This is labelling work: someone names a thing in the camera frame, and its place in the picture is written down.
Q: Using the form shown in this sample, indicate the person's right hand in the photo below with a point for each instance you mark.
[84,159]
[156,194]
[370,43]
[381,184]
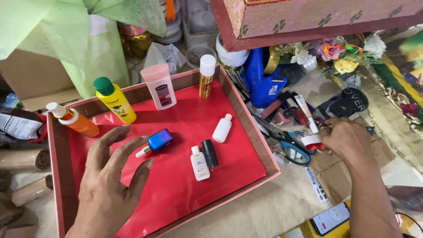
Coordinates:
[350,142]

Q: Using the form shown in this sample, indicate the person's left hand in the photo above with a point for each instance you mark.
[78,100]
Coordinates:
[102,195]

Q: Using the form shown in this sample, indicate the person's right fingers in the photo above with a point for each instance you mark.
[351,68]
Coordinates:
[328,132]

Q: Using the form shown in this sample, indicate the red and white tape roll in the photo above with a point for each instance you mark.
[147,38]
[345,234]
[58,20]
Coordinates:
[311,141]

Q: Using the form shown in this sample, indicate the red lipstick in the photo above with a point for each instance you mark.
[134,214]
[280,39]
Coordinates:
[301,117]

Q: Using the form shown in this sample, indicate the cream tube with white cap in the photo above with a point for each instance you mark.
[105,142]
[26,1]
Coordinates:
[304,109]

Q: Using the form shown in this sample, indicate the black round compact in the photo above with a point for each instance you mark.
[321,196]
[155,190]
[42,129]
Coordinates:
[351,102]

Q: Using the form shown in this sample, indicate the flat brown cardboard piece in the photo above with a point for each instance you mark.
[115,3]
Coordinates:
[333,175]

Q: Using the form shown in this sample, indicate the pink nail polish bottle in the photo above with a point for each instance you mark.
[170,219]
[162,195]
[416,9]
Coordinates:
[283,116]

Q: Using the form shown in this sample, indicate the white barcode sticker strip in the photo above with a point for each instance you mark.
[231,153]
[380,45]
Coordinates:
[315,183]

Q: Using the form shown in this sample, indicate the pink lip gloss tube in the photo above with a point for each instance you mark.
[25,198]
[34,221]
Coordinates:
[271,108]

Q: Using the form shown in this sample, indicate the pink cardboard tray box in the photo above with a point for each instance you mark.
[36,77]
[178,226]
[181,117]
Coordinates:
[257,145]

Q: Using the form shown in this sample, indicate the artificial flower bouquet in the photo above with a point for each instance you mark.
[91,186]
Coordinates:
[337,54]

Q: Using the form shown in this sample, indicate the blue tape dispenser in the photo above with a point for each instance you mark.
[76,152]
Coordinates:
[262,82]

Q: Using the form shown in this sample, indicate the gold framed decorated tray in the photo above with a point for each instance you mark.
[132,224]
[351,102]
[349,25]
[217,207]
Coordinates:
[400,86]

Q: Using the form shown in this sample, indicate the black smartphone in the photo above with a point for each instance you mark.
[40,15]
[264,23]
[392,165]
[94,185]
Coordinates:
[330,218]

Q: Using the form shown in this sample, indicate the gold ribbon roll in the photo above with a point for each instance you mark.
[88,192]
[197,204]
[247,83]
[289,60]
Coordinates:
[272,59]

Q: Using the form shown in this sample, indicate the plain small white bottle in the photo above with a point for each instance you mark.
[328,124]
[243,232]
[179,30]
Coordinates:
[222,129]

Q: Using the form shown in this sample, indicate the pink patterned box lid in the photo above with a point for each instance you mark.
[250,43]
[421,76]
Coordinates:
[314,19]

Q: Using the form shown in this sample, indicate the small black bottle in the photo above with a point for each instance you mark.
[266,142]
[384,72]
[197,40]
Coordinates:
[210,153]

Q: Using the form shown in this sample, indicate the large white tape roll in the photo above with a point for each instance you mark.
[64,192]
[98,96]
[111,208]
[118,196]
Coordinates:
[231,56]

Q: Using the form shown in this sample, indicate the gold spray can white cap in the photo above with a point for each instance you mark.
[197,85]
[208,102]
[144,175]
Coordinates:
[207,79]

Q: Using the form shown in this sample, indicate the labelled small white bottle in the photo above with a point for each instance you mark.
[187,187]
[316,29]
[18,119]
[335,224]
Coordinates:
[200,165]

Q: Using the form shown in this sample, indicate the clear round plastic container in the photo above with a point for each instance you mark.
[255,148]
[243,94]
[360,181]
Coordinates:
[195,55]

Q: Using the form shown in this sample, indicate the red paper lining sheet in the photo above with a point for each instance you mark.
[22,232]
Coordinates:
[178,198]

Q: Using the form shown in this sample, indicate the blue purple dropper bottle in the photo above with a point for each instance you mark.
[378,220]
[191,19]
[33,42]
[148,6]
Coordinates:
[160,140]

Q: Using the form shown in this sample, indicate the grey storage box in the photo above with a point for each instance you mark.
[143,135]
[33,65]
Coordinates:
[198,23]

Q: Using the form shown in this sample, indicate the pink lotion bottle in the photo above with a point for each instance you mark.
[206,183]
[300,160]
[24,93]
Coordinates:
[161,87]

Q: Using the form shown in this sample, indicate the white crumpled cloth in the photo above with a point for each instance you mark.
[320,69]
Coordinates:
[165,54]

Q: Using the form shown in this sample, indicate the stack of round lids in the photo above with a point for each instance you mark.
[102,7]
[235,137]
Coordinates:
[171,31]

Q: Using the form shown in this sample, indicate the gold jar with pink ribbon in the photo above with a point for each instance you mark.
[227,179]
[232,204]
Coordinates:
[137,43]

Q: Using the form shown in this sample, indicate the yellow bottle with green cap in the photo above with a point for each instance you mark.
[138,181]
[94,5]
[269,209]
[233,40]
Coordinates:
[117,102]

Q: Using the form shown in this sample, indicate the orange bottle with white cap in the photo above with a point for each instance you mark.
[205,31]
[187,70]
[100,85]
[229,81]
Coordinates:
[79,124]

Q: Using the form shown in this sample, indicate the green tissue paper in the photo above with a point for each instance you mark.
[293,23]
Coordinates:
[82,43]

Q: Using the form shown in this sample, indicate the brown cardboard box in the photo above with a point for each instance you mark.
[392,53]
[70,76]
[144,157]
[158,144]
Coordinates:
[33,79]

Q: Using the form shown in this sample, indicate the brown paper roll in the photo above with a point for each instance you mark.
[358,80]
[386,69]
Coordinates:
[31,191]
[23,158]

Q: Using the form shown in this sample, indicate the dark snack packet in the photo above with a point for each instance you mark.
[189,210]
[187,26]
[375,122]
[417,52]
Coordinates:
[19,125]

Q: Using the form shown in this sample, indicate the clear blue plastic bottle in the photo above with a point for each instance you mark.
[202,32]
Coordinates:
[10,99]

